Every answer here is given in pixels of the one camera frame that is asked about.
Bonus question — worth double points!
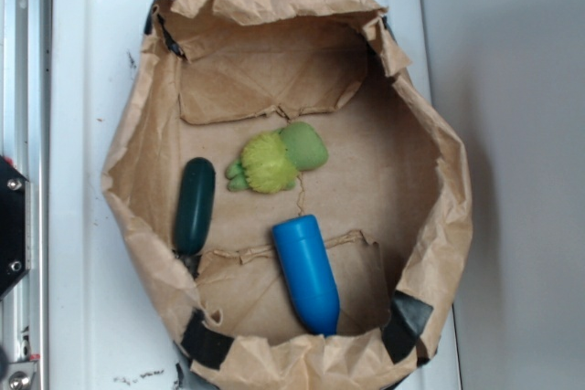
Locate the aluminium frame rail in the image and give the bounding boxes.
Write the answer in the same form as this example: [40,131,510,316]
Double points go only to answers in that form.
[1,0,51,389]

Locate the brown paper bag tray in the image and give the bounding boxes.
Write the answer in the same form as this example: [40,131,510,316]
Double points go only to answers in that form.
[101,0,473,389]

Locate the dark green plastic bottle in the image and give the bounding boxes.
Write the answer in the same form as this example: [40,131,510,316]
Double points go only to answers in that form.
[174,157,216,255]

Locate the white plastic bin lid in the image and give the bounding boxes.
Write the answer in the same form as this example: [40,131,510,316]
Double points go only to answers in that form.
[47,0,464,390]

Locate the green plush toy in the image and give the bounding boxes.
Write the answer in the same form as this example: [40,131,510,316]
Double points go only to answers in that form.
[225,121,329,195]

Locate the blue plastic bottle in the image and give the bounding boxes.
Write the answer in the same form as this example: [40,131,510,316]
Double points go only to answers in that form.
[271,215,340,337]

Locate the black metal bracket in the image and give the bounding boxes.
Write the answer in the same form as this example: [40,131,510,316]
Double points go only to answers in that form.
[0,156,29,300]

